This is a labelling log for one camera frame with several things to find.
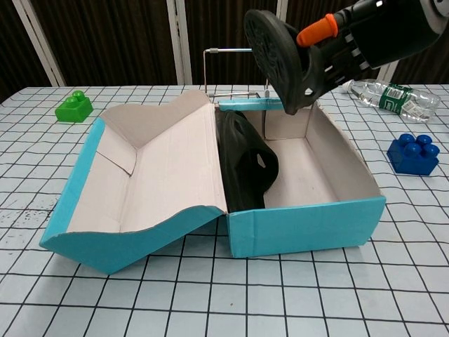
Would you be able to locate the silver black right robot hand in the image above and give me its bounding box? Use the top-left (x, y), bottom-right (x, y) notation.
top-left (296, 0), bottom-right (441, 93)

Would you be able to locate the black rubber slipper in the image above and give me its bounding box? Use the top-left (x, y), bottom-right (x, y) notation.
top-left (216, 110), bottom-right (280, 213)
top-left (243, 9), bottom-right (334, 116)

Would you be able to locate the light blue shoe box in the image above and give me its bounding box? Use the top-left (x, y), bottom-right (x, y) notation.
top-left (39, 89), bottom-right (387, 277)

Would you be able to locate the clear plastic water bottle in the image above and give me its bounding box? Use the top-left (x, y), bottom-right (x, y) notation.
top-left (342, 77), bottom-right (441, 123)

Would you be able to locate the blue toy brick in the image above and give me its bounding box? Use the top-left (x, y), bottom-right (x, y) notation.
top-left (387, 133), bottom-right (441, 176)

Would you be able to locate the white checkered tablecloth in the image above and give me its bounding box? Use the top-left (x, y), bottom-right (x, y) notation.
top-left (0, 84), bottom-right (449, 337)

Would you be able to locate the green toy brick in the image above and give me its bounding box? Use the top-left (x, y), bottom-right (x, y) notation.
top-left (55, 90), bottom-right (94, 124)

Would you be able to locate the metal wire stand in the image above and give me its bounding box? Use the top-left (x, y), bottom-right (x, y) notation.
top-left (203, 47), bottom-right (271, 100)

